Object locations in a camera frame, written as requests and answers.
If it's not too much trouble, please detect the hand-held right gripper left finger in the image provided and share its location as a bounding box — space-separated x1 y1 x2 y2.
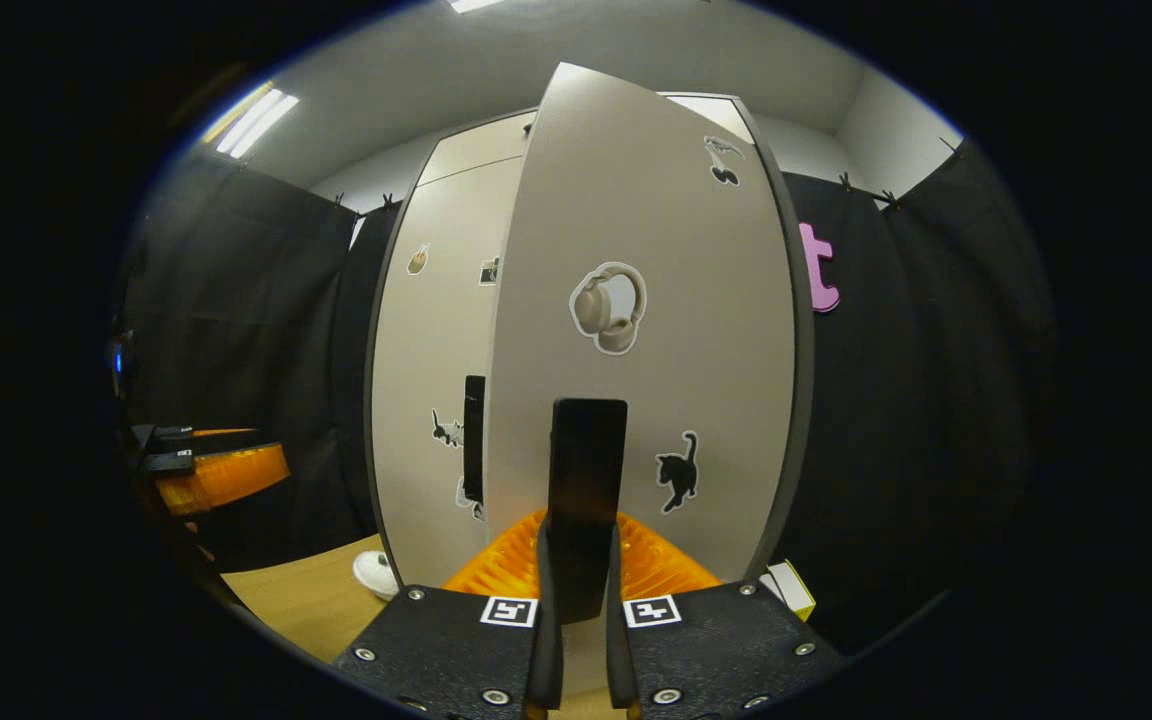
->
331 508 567 720

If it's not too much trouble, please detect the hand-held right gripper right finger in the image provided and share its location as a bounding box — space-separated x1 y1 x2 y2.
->
604 510 847 720

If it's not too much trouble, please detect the black door handle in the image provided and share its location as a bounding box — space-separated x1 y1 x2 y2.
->
463 375 486 504
548 397 629 626

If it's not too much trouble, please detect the beige cabinet door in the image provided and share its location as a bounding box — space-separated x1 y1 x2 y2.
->
484 62 799 701
373 155 527 591

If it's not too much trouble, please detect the grey double-door shoe cabinet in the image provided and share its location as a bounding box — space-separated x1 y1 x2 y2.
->
364 92 817 601

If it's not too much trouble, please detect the small cardboard box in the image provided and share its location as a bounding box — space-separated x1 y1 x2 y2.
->
761 560 818 622

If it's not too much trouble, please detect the white round object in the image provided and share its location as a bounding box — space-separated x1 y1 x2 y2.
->
353 550 402 602

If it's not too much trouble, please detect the black backdrop cloth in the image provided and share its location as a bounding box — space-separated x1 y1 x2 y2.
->
766 135 1062 656
121 150 402 571

